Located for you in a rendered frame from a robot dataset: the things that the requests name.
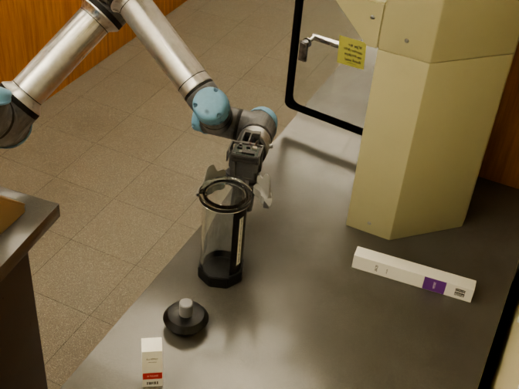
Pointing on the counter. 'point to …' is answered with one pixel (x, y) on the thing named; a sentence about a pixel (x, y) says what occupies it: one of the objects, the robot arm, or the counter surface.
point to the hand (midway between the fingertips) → (232, 204)
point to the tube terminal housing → (431, 113)
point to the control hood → (365, 18)
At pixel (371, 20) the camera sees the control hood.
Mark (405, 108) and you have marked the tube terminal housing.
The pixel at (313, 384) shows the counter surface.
